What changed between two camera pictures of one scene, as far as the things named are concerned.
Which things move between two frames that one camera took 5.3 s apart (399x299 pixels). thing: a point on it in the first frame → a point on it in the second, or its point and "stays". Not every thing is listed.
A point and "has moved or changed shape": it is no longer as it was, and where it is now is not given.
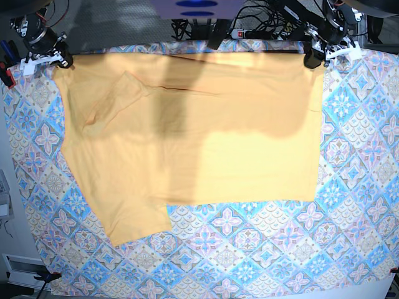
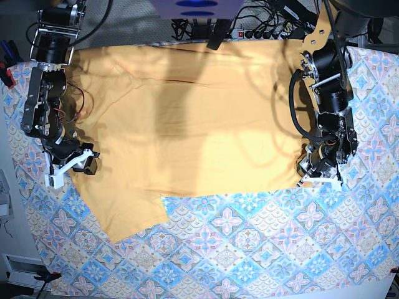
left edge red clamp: [10, 56] stays
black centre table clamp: [221, 28] stays
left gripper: [60, 56] → [82, 161]
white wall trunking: [22, 270] stays
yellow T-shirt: [145, 130] has moved or changed shape
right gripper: [321, 50] → [318, 166]
